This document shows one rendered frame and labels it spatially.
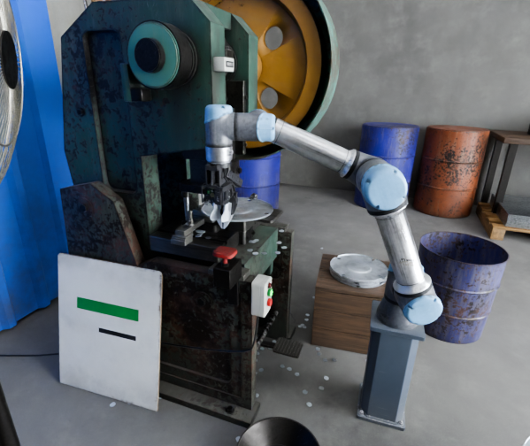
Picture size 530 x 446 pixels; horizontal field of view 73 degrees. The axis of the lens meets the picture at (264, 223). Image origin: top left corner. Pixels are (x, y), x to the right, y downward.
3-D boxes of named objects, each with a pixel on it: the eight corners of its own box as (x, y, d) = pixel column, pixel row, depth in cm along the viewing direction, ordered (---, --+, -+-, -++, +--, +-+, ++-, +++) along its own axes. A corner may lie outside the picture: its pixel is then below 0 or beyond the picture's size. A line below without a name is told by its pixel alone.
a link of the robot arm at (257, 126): (275, 111, 105) (237, 110, 105) (274, 113, 94) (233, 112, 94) (274, 138, 107) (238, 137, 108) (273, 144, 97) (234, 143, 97)
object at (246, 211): (188, 215, 139) (188, 213, 139) (222, 196, 164) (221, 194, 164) (257, 226, 129) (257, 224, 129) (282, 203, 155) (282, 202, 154)
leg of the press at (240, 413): (260, 406, 151) (265, 202, 118) (249, 429, 140) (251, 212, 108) (88, 350, 180) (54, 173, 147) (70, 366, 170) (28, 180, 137)
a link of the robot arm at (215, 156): (213, 142, 106) (238, 145, 103) (214, 158, 108) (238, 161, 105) (200, 147, 100) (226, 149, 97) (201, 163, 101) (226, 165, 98)
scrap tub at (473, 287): (479, 310, 219) (499, 237, 202) (493, 355, 182) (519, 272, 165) (405, 296, 232) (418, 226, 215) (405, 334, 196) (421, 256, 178)
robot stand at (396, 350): (403, 396, 157) (421, 308, 141) (404, 432, 141) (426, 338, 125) (359, 384, 163) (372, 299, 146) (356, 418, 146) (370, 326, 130)
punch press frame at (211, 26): (278, 314, 184) (290, 16, 136) (245, 373, 147) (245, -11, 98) (149, 284, 209) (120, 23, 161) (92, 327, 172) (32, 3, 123)
